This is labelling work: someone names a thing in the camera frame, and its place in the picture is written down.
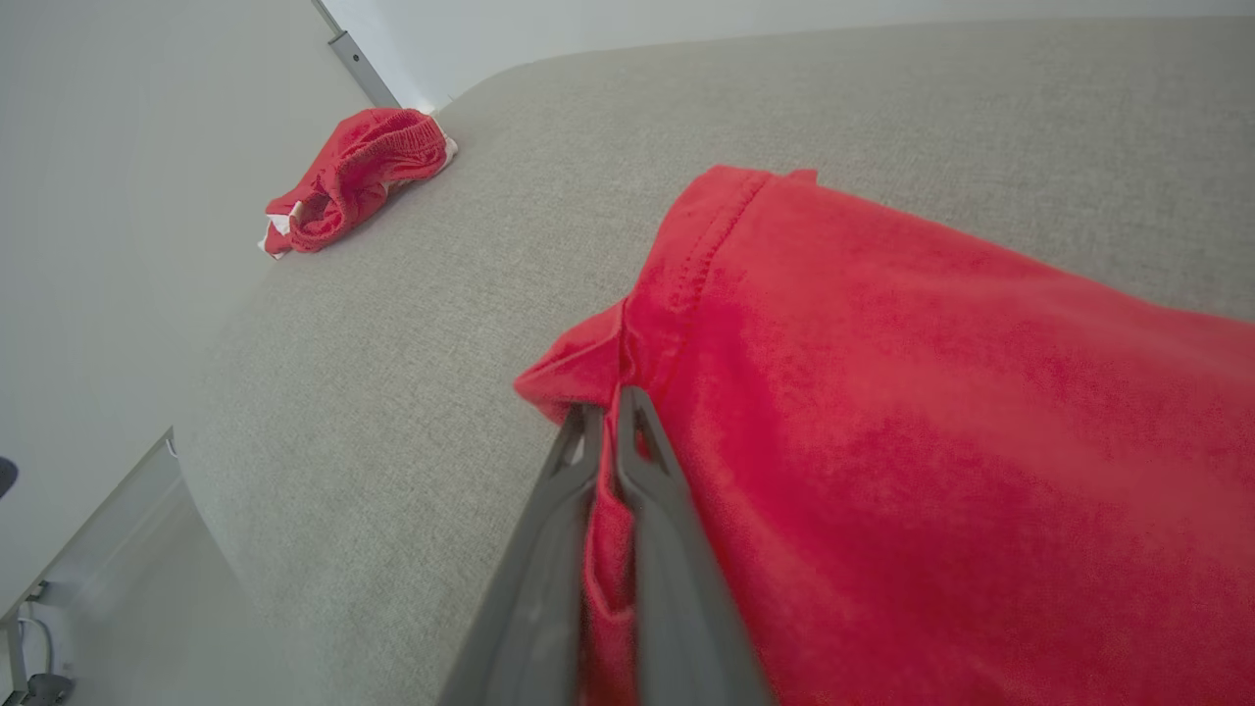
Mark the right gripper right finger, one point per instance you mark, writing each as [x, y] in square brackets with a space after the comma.
[681, 608]

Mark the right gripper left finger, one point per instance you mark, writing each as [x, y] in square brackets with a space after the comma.
[534, 608]

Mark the red and white shirt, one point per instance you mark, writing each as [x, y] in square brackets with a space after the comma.
[931, 441]

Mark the red shorts with white trim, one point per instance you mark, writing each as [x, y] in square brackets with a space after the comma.
[358, 172]

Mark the metal wall trim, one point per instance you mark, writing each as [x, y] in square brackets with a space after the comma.
[358, 54]

